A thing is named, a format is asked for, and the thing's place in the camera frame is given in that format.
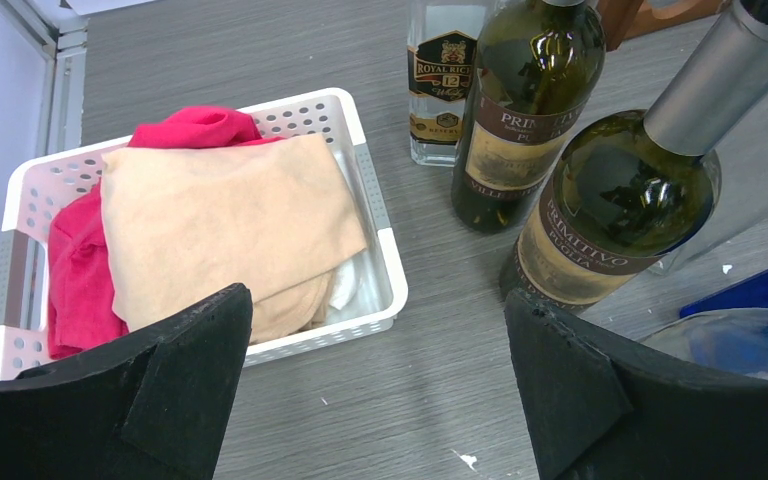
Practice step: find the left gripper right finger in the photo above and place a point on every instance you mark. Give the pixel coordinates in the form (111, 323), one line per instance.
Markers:
(601, 406)

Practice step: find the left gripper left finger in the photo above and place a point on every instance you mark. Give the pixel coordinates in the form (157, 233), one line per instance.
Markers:
(153, 404)

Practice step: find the clear glass bottle front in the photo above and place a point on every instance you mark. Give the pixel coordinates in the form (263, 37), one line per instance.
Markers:
(732, 340)

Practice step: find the green wine bottle front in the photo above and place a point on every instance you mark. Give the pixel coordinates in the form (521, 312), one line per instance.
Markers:
(636, 185)

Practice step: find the green wine bottle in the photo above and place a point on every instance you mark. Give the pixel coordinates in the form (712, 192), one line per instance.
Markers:
(636, 185)
(536, 65)

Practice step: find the tall clear glass bottle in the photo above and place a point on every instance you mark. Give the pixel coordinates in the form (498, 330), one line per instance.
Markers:
(743, 199)

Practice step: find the green wine bottle middle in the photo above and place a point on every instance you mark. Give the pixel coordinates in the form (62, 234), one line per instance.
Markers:
(536, 65)

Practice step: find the wooden wine rack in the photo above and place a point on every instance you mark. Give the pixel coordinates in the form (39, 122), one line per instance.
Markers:
(626, 19)

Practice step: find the clear whisky bottle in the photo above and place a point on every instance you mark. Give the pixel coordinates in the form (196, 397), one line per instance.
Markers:
(441, 46)

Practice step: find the red cloth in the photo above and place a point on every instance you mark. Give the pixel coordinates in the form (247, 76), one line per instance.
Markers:
(80, 315)

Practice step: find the white plastic basket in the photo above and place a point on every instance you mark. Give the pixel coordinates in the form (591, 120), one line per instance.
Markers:
(39, 188)

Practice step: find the beige folded cloth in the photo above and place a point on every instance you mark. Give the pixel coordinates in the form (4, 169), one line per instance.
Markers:
(182, 224)

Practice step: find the white cloth in basket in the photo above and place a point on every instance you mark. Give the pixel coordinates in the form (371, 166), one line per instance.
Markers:
(346, 296)

